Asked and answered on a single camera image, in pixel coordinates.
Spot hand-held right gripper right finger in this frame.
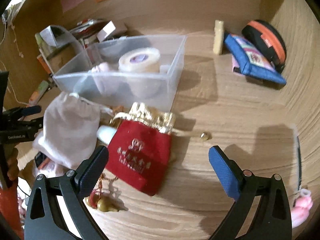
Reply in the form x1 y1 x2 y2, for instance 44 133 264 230
209 145 293 240

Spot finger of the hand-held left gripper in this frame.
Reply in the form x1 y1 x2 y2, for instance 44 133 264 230
4 105 42 120
5 117 44 133

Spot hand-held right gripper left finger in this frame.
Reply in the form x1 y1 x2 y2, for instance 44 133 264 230
24 145 109 240

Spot red velvet drawstring pouch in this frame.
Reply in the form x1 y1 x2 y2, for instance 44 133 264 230
104 102 212 197

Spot clear plastic storage box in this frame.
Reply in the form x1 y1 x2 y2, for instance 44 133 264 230
52 34 188 112

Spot person's left forearm red sleeve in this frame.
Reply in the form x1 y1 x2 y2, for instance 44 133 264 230
0 186 24 233

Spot wooden desktop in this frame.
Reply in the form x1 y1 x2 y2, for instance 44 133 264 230
15 26 314 240

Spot person's left hand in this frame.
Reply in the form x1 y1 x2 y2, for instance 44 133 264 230
6 147 20 188

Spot orange green tube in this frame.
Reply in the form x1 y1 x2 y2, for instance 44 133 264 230
28 80 50 106

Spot small dark card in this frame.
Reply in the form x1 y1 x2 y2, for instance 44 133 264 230
34 151 48 169

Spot gold gourd charm red tassel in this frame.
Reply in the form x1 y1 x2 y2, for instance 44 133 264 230
84 175 128 213

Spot white oval plastic object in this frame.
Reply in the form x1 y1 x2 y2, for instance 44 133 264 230
97 126 117 146

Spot thin black comb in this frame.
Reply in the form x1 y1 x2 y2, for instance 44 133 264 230
294 127 303 189

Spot white folded paper box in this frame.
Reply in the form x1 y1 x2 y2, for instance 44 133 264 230
35 25 83 53

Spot pink white figurine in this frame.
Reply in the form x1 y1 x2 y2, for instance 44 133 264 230
291 189 313 228

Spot red printed packets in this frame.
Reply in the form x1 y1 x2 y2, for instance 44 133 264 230
69 18 105 46

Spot small white box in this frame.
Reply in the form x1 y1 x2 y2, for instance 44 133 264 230
96 21 116 42

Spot blue fabric zip pouch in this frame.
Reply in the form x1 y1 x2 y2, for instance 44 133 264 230
223 33 287 85

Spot white tape roll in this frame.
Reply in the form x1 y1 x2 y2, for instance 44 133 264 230
118 47 161 98

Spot cream rectangular block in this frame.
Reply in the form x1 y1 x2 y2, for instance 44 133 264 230
213 19 225 55

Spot black orange zip case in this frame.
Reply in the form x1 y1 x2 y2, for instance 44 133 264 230
241 19 287 72

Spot white cable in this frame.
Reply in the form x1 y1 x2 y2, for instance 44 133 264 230
0 17 29 105

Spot white drawstring pouch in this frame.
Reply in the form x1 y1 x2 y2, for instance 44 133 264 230
32 92 101 170

